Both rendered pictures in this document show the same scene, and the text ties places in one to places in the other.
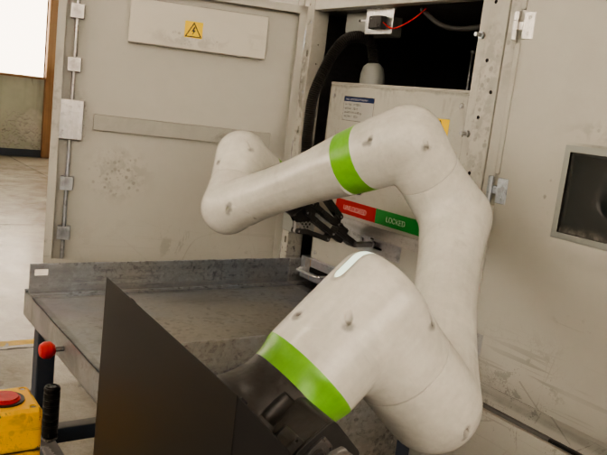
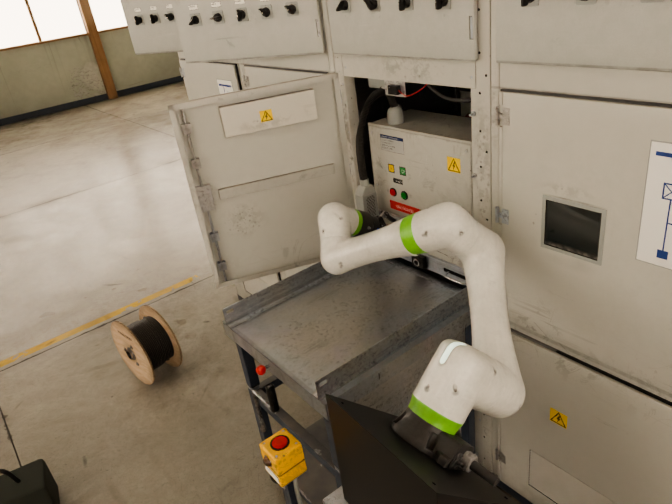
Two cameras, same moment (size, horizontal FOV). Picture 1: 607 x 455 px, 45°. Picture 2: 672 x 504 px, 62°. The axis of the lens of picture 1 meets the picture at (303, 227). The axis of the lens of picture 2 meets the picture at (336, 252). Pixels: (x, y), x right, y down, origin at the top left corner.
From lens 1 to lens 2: 0.66 m
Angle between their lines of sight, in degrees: 18
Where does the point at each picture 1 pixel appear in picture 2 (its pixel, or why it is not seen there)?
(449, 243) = (485, 284)
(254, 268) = not seen: hidden behind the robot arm
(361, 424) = not seen: hidden behind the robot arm
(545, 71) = (521, 147)
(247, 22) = (300, 97)
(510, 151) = (507, 193)
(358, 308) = (458, 382)
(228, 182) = (335, 248)
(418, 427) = (496, 413)
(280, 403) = (431, 437)
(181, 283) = (307, 281)
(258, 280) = not seen: hidden behind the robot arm
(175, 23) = (253, 115)
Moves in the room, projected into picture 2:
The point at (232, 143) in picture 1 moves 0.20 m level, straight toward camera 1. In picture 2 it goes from (328, 217) to (339, 244)
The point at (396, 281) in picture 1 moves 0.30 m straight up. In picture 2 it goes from (474, 362) to (471, 239)
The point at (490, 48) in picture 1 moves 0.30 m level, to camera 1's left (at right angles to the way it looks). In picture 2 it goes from (481, 123) to (379, 138)
